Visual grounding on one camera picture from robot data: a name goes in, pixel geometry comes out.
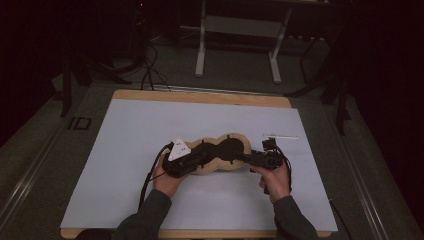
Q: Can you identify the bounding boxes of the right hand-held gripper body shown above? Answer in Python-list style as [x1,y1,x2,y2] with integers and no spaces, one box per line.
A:
[249,133,300,172]

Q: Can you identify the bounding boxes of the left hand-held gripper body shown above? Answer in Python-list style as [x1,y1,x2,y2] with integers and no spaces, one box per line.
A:
[163,136,201,178]

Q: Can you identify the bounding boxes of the wooden tray with black cutouts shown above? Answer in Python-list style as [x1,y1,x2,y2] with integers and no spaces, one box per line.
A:
[184,133,253,176]

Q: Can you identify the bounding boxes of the person's left hand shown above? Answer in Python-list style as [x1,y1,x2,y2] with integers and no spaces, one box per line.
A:
[152,156,188,198]

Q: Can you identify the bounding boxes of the person's right hand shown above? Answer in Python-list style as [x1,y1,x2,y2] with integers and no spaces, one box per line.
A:
[258,162,291,204]

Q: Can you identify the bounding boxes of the white table mat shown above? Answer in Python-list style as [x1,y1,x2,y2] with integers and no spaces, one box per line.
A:
[59,98,338,232]

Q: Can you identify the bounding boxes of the silver metal strip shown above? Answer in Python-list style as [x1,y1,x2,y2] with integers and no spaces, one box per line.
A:
[151,84,284,98]

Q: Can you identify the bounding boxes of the black stand with angled legs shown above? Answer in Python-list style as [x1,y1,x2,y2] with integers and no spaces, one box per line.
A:
[284,33,353,136]

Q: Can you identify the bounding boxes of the white metal stand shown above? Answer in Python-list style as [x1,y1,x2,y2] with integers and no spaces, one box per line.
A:
[194,0,294,84]

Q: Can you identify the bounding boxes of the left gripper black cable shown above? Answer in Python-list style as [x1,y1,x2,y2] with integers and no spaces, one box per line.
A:
[138,142,174,209]

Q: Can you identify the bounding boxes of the black floor cables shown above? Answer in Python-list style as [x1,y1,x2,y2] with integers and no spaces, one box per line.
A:
[139,43,173,92]

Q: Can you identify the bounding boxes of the grey metal floor rail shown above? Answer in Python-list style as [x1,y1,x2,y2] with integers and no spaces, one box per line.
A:
[324,106,391,240]
[0,126,64,228]

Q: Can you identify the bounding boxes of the black rectangular floor bracket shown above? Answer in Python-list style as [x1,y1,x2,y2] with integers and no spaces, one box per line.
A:
[68,116,93,131]

